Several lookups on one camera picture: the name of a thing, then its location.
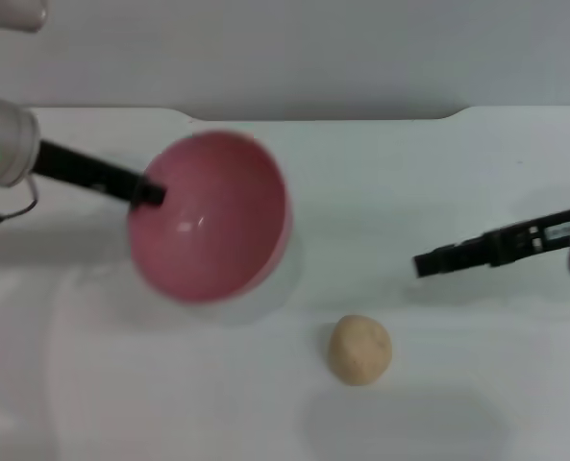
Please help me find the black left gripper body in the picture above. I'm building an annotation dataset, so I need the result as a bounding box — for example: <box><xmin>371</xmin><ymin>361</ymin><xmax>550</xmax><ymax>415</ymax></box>
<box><xmin>34</xmin><ymin>138</ymin><xmax>144</xmax><ymax>208</ymax></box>

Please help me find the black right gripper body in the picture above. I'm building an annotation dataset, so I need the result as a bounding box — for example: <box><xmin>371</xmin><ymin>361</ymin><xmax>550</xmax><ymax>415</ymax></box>
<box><xmin>485</xmin><ymin>204</ymin><xmax>570</xmax><ymax>268</ymax></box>

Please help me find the pink plastic bowl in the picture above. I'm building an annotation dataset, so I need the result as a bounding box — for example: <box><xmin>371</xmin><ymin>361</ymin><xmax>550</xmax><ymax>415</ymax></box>
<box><xmin>126</xmin><ymin>130</ymin><xmax>294</xmax><ymax>304</ymax></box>

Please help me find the beige egg yolk pastry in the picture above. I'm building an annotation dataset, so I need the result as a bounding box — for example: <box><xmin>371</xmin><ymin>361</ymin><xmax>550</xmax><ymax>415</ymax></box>
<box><xmin>328</xmin><ymin>314</ymin><xmax>393</xmax><ymax>387</ymax></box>

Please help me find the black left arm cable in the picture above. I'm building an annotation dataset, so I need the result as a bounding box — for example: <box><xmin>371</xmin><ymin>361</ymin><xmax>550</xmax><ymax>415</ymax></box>
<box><xmin>0</xmin><ymin>177</ymin><xmax>40</xmax><ymax>223</ymax></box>

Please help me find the left wrist camera housing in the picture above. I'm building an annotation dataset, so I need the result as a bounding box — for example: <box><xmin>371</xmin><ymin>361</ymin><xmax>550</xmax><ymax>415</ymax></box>
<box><xmin>0</xmin><ymin>0</ymin><xmax>48</xmax><ymax>44</ymax></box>

